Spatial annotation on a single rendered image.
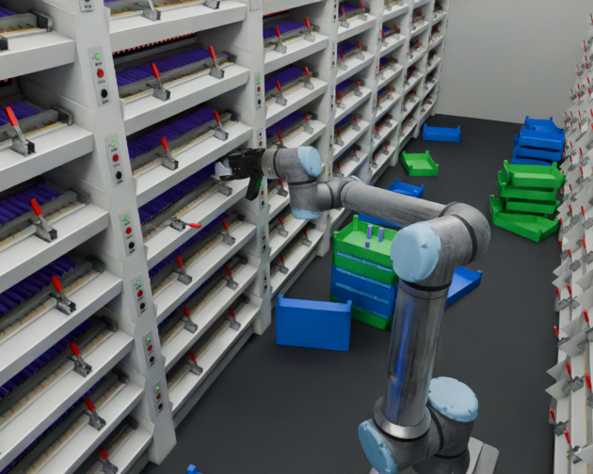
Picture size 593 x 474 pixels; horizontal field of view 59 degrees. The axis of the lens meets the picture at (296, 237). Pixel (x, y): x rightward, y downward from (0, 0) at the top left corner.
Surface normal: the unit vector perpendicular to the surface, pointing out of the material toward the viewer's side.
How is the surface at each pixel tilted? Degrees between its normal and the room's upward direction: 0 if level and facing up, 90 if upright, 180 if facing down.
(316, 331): 90
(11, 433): 16
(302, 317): 90
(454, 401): 6
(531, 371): 0
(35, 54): 106
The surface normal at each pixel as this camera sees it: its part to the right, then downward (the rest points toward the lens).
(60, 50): 0.88, 0.44
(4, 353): 0.25, -0.78
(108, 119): 0.91, 0.21
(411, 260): -0.87, 0.11
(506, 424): 0.00, -0.87
